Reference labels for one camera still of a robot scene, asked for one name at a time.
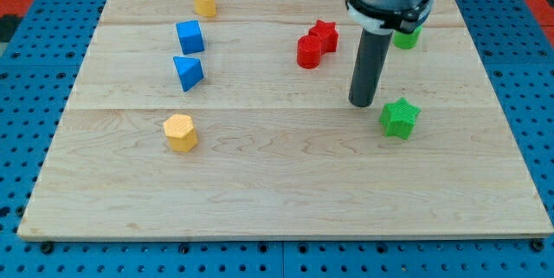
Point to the green circle block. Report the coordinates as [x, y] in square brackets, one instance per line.
[407, 40]

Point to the red circle block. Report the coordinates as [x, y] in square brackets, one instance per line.
[309, 51]

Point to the wooden board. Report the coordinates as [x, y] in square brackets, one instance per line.
[281, 154]

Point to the yellow hexagon block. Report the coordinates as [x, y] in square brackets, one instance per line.
[180, 131]

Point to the blue triangle block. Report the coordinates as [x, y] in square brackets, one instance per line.
[189, 70]

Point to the red star block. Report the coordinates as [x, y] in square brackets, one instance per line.
[327, 33]

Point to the green star block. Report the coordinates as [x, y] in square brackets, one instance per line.
[399, 118]

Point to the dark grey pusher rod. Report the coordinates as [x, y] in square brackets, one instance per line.
[372, 51]

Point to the blue cube block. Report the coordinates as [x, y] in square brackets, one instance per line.
[190, 37]

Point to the yellow heart block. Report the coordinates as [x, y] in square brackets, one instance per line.
[205, 7]

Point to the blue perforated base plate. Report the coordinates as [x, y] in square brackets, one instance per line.
[39, 67]

